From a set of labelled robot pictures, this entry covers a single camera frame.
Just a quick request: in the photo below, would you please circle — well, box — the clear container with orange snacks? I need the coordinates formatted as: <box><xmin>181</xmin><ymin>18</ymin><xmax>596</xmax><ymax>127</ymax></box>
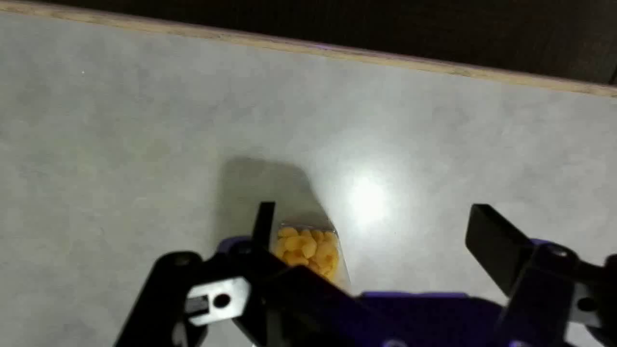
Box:
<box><xmin>276</xmin><ymin>224</ymin><xmax>341</xmax><ymax>286</ymax></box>

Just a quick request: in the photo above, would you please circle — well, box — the clear plastic container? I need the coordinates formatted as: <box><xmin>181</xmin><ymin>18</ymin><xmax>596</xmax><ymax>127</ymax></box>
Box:
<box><xmin>272</xmin><ymin>220</ymin><xmax>353</xmax><ymax>293</ymax></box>

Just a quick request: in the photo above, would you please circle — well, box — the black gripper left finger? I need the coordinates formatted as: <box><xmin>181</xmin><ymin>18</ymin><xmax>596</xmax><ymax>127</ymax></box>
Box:
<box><xmin>114</xmin><ymin>201</ymin><xmax>362</xmax><ymax>347</ymax></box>

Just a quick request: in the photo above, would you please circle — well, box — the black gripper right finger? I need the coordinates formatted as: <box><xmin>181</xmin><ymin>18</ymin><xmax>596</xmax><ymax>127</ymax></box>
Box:
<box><xmin>463</xmin><ymin>203</ymin><xmax>617</xmax><ymax>347</ymax></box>

